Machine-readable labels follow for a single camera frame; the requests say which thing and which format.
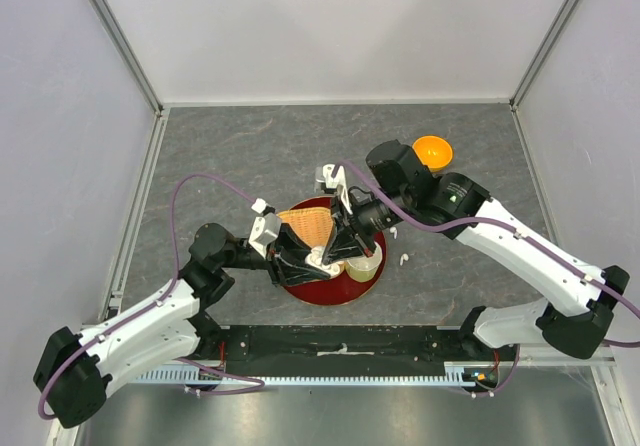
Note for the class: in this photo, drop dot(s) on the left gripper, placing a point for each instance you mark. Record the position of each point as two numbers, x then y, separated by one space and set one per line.
286 250

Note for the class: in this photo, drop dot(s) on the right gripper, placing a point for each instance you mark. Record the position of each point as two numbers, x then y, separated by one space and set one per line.
347 239

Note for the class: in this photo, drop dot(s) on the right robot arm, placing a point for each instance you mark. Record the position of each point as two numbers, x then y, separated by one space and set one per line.
576 307

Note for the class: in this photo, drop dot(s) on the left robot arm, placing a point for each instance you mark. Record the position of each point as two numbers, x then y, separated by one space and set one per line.
79 371

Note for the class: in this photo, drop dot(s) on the cream mug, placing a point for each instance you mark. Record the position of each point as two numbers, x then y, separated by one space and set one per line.
363 269

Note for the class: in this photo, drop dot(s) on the woven bamboo basket plate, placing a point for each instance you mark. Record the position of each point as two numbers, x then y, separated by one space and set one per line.
312 225

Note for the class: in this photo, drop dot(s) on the red round tray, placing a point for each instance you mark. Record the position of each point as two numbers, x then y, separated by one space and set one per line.
341 289

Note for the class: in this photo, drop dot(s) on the orange bowl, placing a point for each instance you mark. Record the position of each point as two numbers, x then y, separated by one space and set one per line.
434 152

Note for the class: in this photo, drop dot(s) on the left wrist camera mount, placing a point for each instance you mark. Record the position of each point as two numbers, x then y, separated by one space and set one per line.
264 231

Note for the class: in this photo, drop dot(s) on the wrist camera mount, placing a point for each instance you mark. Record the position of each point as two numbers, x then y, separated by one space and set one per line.
331 180
264 231

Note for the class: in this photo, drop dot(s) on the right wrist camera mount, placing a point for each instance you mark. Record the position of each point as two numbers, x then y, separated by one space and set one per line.
331 180

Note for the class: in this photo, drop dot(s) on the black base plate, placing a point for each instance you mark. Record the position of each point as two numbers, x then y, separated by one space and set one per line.
344 351

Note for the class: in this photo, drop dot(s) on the grey cable duct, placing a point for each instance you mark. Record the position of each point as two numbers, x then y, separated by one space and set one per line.
180 374

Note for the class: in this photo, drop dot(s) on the left aluminium frame post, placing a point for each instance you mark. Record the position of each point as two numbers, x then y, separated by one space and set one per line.
118 38

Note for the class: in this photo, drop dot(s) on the aluminium frame post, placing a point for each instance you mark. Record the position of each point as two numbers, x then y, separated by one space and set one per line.
553 34
118 38

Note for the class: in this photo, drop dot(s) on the right aluminium frame post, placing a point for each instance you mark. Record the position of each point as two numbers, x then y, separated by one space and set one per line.
553 34

